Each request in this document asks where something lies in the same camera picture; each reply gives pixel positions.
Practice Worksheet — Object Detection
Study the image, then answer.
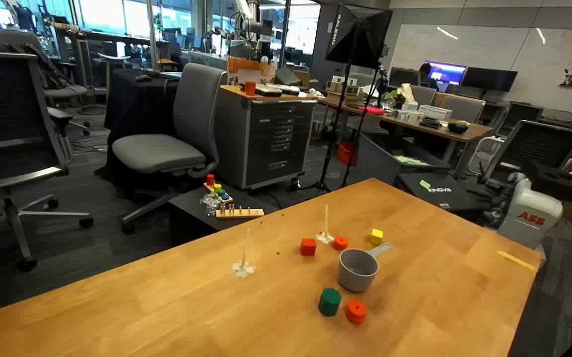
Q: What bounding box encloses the black mesh office chair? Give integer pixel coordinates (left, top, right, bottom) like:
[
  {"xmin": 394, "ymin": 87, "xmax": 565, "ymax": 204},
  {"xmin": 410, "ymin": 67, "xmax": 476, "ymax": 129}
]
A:
[{"xmin": 0, "ymin": 51, "xmax": 92, "ymax": 272}]

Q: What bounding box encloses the grey office chair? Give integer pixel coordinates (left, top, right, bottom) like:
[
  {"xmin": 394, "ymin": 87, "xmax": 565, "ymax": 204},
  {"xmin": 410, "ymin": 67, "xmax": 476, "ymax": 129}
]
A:
[{"xmin": 110, "ymin": 63, "xmax": 223, "ymax": 234}]

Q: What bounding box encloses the long wooden desk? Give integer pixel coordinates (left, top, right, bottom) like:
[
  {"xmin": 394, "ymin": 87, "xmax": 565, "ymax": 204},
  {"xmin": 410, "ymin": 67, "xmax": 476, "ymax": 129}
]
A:
[{"xmin": 317, "ymin": 91, "xmax": 494, "ymax": 164}]

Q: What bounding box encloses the black softbox light stand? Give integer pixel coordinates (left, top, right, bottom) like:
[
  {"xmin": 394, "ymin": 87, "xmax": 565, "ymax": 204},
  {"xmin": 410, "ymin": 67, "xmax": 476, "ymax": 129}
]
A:
[{"xmin": 315, "ymin": 6, "xmax": 394, "ymax": 194}]

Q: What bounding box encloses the colourful wooden stacking toy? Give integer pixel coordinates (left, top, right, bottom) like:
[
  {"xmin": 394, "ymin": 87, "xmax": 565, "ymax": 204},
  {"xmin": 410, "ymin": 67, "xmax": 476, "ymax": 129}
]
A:
[{"xmin": 202, "ymin": 174, "xmax": 231, "ymax": 204}]

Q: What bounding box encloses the lit computer monitor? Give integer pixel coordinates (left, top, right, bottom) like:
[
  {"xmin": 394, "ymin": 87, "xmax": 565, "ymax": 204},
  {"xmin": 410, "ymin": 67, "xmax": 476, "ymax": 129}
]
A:
[{"xmin": 428, "ymin": 61, "xmax": 466, "ymax": 85}]

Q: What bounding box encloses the small orange round block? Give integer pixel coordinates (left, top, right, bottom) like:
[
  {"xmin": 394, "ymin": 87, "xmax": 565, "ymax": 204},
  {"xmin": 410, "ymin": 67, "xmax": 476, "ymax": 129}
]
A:
[{"xmin": 331, "ymin": 236, "xmax": 349, "ymax": 250}]

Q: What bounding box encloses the red-orange cube block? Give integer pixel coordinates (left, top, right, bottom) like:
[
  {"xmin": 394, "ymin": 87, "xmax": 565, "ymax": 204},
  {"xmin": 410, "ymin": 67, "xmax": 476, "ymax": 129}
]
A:
[{"xmin": 299, "ymin": 238, "xmax": 315, "ymax": 256}]

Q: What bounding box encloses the grey drawer cabinet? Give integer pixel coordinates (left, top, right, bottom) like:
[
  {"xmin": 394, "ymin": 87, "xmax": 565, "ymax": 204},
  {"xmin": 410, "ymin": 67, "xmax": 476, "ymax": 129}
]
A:
[{"xmin": 214, "ymin": 85, "xmax": 315, "ymax": 190}]

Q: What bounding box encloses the white ABB robot base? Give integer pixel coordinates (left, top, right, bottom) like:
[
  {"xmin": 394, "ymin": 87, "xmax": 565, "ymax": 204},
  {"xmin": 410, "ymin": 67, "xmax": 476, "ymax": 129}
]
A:
[{"xmin": 498, "ymin": 172, "xmax": 563, "ymax": 248}]

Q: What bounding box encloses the green octagonal block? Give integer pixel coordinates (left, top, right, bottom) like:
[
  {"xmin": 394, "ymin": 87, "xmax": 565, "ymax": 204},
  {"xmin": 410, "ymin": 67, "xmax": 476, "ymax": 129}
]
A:
[{"xmin": 317, "ymin": 287, "xmax": 341, "ymax": 317}]

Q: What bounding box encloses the orange round block with hole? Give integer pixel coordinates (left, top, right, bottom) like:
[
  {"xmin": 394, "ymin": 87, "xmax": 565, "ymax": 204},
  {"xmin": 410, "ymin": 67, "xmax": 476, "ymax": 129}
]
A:
[{"xmin": 345, "ymin": 299, "xmax": 366, "ymax": 323}]

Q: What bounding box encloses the black low side table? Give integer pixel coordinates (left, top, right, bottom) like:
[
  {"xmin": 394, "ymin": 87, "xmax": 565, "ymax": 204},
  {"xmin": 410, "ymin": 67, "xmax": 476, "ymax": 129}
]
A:
[{"xmin": 168, "ymin": 188, "xmax": 273, "ymax": 242}]

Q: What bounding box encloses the yellow cube block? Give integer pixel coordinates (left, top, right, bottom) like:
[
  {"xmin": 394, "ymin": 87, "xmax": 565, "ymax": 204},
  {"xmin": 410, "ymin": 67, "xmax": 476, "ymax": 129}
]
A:
[{"xmin": 366, "ymin": 228, "xmax": 384, "ymax": 246}]

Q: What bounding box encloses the grey plastic pot with handle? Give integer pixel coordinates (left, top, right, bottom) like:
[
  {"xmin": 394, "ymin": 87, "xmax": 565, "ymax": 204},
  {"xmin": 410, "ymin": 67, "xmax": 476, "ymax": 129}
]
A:
[{"xmin": 337, "ymin": 244, "xmax": 390, "ymax": 293}]

